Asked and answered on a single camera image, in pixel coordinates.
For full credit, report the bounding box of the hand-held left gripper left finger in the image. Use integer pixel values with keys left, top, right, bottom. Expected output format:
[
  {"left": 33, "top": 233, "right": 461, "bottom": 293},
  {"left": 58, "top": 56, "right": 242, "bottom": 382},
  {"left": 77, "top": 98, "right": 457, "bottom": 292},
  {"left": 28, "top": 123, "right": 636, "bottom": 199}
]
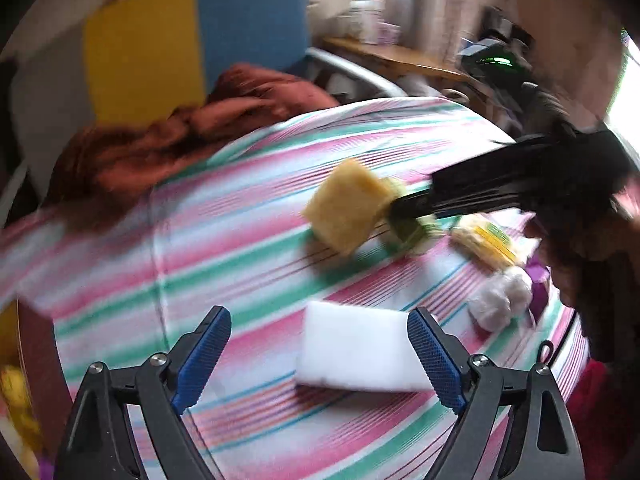
[{"left": 52, "top": 305, "right": 233, "bottom": 480}]

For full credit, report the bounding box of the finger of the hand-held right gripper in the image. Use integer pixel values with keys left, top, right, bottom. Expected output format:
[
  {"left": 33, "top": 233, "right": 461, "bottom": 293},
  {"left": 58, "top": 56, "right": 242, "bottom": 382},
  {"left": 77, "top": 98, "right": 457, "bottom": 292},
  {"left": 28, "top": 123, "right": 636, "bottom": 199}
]
[
  {"left": 389, "top": 184, "right": 532, "bottom": 222},
  {"left": 430, "top": 141, "right": 537, "bottom": 197}
]

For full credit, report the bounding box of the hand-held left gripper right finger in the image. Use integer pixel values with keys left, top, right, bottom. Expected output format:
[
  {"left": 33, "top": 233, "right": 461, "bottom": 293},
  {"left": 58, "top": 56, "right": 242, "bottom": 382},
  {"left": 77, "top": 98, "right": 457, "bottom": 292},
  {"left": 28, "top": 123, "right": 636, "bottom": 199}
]
[{"left": 406, "top": 306, "right": 586, "bottom": 480}]

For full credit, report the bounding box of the green and white sponge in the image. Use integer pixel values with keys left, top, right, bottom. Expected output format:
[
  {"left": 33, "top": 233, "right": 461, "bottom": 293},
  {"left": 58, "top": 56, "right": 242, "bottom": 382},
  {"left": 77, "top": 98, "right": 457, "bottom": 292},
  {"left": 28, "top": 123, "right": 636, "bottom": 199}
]
[{"left": 382, "top": 177, "right": 444, "bottom": 258}]

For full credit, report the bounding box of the yellow sponge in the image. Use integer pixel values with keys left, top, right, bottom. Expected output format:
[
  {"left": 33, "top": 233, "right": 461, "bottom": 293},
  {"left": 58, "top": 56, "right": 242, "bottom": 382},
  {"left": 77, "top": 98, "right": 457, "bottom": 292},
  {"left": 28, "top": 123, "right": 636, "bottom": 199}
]
[{"left": 301, "top": 158, "right": 401, "bottom": 258}]

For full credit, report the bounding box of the person's right forearm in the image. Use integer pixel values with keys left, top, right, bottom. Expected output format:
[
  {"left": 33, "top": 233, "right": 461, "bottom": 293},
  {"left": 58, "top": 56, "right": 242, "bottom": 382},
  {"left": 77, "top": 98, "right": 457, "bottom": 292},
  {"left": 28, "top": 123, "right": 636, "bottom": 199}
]
[{"left": 580, "top": 245, "right": 640, "bottom": 363}]

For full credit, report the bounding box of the person's right hand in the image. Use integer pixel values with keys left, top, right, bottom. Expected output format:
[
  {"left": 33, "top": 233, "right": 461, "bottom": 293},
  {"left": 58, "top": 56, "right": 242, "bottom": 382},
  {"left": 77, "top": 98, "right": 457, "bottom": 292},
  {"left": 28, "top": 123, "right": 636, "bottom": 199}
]
[{"left": 522, "top": 209, "right": 632, "bottom": 307}]

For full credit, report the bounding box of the yellow packet with green label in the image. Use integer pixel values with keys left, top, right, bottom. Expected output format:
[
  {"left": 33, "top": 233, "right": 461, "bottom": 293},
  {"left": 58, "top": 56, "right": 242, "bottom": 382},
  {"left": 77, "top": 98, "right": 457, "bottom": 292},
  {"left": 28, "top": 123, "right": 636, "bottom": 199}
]
[{"left": 449, "top": 214, "right": 527, "bottom": 274}]

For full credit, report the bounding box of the white cotton ball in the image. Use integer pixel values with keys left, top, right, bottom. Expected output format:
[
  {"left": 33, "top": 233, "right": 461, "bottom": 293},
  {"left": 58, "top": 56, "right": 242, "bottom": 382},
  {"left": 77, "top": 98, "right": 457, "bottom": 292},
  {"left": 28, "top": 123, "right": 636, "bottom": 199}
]
[
  {"left": 500, "top": 265, "right": 534, "bottom": 307},
  {"left": 467, "top": 282, "right": 512, "bottom": 332}
]

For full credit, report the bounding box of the purple cloth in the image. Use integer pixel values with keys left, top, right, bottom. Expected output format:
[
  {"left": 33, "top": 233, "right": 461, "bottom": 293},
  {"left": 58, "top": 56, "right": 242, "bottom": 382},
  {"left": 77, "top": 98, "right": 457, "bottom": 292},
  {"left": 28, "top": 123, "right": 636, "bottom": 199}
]
[{"left": 526, "top": 255, "right": 552, "bottom": 324}]

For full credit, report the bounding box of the striped bed sheet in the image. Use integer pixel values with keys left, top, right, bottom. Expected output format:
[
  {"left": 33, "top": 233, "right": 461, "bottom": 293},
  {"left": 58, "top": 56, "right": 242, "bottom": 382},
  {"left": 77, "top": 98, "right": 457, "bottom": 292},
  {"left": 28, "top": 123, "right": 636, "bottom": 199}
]
[{"left": 0, "top": 97, "right": 596, "bottom": 480}]

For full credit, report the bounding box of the wooden desk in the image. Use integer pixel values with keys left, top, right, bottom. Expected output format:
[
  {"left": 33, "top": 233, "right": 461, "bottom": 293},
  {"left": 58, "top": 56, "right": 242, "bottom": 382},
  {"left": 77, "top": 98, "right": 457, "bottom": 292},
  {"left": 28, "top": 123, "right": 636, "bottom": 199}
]
[{"left": 320, "top": 35, "right": 482, "bottom": 92}]

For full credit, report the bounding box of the maroon box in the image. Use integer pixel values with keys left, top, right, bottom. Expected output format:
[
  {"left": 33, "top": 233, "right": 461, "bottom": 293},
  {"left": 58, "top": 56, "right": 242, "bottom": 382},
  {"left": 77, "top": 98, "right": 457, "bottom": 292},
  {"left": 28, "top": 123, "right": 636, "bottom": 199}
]
[{"left": 0, "top": 299, "right": 77, "bottom": 480}]

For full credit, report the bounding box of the grey curtain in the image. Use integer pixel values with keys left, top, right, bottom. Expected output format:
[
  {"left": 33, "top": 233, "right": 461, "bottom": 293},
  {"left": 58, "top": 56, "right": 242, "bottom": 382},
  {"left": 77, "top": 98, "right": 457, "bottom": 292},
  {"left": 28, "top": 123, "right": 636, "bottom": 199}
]
[{"left": 415, "top": 0, "right": 477, "bottom": 63}]

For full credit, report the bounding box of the red cloth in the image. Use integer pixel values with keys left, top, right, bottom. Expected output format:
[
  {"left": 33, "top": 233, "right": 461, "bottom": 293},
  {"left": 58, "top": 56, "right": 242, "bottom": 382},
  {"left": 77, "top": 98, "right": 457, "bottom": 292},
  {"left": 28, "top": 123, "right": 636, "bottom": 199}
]
[{"left": 569, "top": 359, "right": 640, "bottom": 480}]

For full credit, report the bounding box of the white container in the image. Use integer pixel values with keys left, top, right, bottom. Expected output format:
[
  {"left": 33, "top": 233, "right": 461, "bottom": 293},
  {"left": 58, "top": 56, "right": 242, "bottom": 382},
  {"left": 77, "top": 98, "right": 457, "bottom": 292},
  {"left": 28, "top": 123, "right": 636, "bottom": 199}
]
[{"left": 349, "top": 0, "right": 387, "bottom": 44}]

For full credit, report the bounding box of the rust brown blanket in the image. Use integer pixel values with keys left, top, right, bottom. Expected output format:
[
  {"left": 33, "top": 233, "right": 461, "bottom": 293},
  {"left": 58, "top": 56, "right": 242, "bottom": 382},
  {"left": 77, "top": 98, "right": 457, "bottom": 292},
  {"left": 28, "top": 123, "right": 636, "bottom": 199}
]
[{"left": 47, "top": 62, "right": 342, "bottom": 211}]

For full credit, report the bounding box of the yellow blue grey chair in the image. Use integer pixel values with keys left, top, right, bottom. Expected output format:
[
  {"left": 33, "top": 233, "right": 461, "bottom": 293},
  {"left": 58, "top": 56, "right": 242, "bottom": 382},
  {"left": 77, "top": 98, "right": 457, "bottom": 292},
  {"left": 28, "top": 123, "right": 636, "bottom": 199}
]
[{"left": 10, "top": 0, "right": 311, "bottom": 196}]

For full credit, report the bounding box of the black cable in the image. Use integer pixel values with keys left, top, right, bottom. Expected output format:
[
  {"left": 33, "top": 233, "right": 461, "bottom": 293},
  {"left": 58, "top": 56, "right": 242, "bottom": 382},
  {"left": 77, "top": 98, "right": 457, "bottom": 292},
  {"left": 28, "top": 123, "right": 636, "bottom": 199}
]
[{"left": 534, "top": 305, "right": 581, "bottom": 367}]

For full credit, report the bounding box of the white bed frame rail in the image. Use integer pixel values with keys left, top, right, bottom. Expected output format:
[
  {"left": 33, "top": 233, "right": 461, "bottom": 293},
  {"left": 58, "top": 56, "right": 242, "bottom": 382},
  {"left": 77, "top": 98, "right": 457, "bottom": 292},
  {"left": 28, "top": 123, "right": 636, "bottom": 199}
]
[{"left": 304, "top": 47, "right": 407, "bottom": 100}]

